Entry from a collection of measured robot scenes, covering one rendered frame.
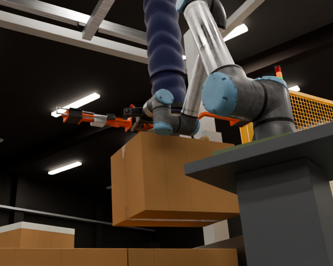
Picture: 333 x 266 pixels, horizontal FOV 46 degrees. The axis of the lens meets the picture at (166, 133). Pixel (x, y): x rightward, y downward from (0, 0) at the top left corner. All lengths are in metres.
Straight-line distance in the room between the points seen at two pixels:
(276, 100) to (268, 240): 0.50
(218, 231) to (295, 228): 2.23
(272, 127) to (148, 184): 0.72
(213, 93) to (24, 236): 2.54
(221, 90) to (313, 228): 0.52
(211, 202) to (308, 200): 0.86
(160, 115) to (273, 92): 0.62
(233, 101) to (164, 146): 0.73
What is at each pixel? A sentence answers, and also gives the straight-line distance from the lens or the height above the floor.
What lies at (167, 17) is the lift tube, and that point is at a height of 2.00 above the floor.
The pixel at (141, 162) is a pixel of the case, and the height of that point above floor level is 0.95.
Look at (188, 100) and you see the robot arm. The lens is 1.91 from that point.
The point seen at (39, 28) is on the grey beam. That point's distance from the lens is 4.58.
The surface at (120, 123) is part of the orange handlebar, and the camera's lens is 2.14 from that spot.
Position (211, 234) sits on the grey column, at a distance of 3.48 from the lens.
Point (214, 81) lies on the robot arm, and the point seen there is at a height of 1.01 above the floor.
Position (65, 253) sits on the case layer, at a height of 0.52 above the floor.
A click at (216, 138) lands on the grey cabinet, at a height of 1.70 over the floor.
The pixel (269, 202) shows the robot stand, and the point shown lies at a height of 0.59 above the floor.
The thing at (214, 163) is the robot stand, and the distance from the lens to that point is 1.28.
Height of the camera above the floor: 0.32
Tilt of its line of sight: 23 degrees up
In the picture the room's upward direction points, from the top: 4 degrees counter-clockwise
